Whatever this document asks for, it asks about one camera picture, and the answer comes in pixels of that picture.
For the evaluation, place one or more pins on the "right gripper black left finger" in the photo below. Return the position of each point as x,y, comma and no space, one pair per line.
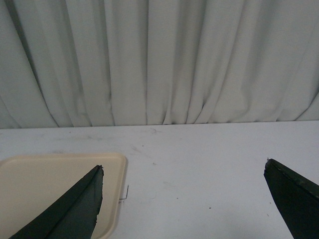
73,215

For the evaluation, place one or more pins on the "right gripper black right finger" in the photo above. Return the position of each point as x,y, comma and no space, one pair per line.
296,198

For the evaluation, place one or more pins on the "beige square plastic plate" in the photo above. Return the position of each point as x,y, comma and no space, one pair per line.
29,184

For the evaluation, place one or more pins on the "grey-white pleated curtain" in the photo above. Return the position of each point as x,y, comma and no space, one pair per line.
73,63

